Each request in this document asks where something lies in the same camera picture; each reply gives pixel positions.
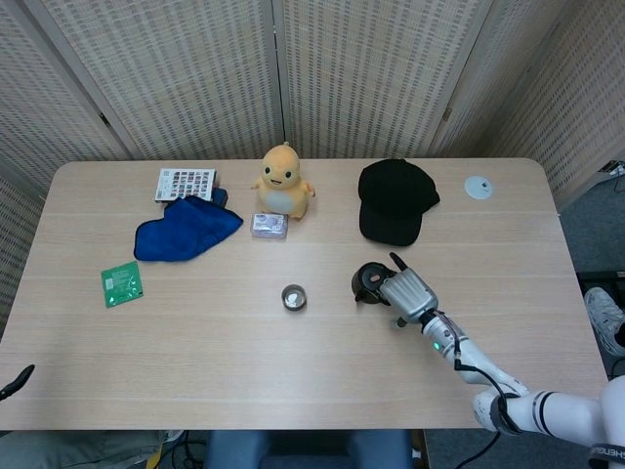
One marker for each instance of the blue microfibre cloth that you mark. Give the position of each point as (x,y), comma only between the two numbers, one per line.
(180,232)

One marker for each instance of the colour swatch card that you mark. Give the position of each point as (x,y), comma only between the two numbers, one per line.
(185,183)

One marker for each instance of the white sneaker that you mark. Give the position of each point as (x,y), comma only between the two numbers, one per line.
(603,312)

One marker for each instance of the white power strip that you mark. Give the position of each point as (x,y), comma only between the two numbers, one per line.
(612,168)

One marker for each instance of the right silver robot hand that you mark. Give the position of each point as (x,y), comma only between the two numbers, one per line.
(407,295)

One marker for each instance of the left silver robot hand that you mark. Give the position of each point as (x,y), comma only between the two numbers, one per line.
(17,383)

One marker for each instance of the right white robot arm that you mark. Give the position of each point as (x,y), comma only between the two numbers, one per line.
(561,410)

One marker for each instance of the black teapot with lid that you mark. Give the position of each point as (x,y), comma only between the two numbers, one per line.
(366,283)

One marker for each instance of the yellow plush dinosaur toy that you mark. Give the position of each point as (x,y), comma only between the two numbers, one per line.
(280,188)

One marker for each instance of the olive grey fabric bundle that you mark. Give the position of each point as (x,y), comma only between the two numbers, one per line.
(73,452)

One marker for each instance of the small dark ceramic cup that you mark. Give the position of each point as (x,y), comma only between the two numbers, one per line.
(294,299)

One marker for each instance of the black metal stand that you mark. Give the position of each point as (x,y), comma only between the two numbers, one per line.
(600,279)

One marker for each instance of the small clear plastic box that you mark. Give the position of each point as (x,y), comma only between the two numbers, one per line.
(268,226)

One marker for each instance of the blue robot base seat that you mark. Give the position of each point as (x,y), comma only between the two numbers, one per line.
(303,449)

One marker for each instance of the green foil packet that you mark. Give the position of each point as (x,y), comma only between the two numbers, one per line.
(122,284)

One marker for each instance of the woven folding screen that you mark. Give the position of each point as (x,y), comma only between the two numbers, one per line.
(195,73)

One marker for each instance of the black baseball cap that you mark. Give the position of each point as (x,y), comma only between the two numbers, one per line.
(393,200)

